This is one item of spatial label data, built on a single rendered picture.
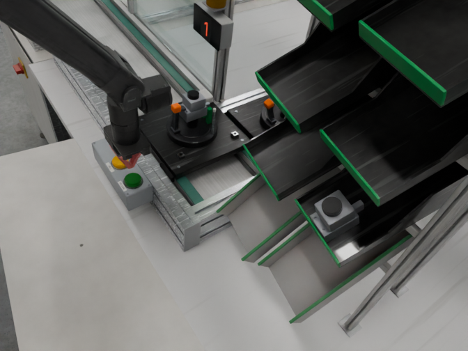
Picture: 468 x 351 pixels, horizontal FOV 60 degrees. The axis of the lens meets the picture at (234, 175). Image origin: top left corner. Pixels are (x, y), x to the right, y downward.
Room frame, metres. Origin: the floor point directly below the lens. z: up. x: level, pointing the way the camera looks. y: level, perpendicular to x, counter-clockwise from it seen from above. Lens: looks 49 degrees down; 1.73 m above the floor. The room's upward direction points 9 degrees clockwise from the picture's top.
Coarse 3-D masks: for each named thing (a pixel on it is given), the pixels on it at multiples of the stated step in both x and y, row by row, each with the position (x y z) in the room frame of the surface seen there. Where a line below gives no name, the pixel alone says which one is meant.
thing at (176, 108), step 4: (172, 104) 0.78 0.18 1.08; (176, 104) 0.78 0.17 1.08; (172, 108) 0.77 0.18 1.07; (176, 108) 0.77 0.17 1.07; (180, 108) 0.77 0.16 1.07; (184, 108) 0.79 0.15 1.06; (176, 112) 0.77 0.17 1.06; (176, 116) 0.77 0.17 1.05; (176, 120) 0.77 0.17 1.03; (172, 124) 0.78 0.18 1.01; (176, 124) 0.77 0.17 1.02; (176, 128) 0.77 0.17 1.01
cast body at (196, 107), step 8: (184, 96) 0.81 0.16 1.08; (192, 96) 0.80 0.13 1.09; (200, 96) 0.82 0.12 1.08; (184, 104) 0.81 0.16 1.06; (192, 104) 0.78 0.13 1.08; (200, 104) 0.80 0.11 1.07; (208, 104) 0.84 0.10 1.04; (184, 112) 0.78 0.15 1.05; (192, 112) 0.79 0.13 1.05; (200, 112) 0.80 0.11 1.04
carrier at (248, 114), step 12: (264, 96) 1.01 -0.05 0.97; (240, 108) 0.94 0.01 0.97; (252, 108) 0.95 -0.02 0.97; (264, 108) 0.93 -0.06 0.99; (276, 108) 0.94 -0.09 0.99; (240, 120) 0.88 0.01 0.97; (252, 120) 0.89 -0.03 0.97; (264, 120) 0.87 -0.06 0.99; (276, 120) 0.88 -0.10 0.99; (252, 132) 0.84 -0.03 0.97
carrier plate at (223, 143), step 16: (160, 112) 0.86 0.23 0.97; (144, 128) 0.79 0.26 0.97; (160, 128) 0.80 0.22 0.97; (224, 128) 0.84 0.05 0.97; (160, 144) 0.74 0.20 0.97; (176, 144) 0.75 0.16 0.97; (208, 144) 0.76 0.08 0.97; (224, 144) 0.77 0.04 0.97; (240, 144) 0.78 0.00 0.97; (176, 160) 0.69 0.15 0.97; (192, 160) 0.70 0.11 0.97; (208, 160) 0.71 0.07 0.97; (176, 176) 0.64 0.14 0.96
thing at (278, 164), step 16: (368, 96) 0.63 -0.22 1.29; (272, 128) 0.57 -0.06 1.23; (288, 128) 0.58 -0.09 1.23; (320, 128) 0.57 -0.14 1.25; (256, 144) 0.55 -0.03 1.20; (272, 144) 0.55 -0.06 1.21; (288, 144) 0.55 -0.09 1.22; (304, 144) 0.54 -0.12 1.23; (320, 144) 0.54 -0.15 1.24; (256, 160) 0.52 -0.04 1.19; (272, 160) 0.52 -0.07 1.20; (288, 160) 0.51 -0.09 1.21; (304, 160) 0.51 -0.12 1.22; (320, 160) 0.51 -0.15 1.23; (336, 160) 0.49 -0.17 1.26; (272, 176) 0.48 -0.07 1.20; (288, 176) 0.48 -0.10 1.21; (304, 176) 0.48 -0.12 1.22; (320, 176) 0.48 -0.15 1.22; (272, 192) 0.45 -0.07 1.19; (288, 192) 0.44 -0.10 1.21
